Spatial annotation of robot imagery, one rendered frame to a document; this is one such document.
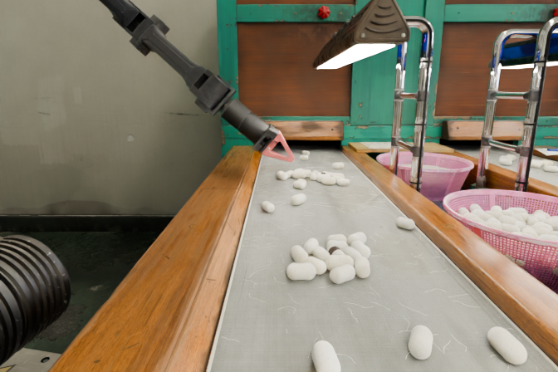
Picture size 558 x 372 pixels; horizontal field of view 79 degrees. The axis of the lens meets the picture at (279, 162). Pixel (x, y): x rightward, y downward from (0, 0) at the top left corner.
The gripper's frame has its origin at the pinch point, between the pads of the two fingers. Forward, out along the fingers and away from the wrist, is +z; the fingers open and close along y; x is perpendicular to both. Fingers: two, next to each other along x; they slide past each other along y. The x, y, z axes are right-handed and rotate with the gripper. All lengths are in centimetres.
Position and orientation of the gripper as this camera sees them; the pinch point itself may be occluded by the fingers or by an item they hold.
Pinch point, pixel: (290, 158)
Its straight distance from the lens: 84.2
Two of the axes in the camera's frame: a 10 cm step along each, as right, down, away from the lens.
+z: 7.7, 6.3, 1.4
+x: -6.4, 7.5, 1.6
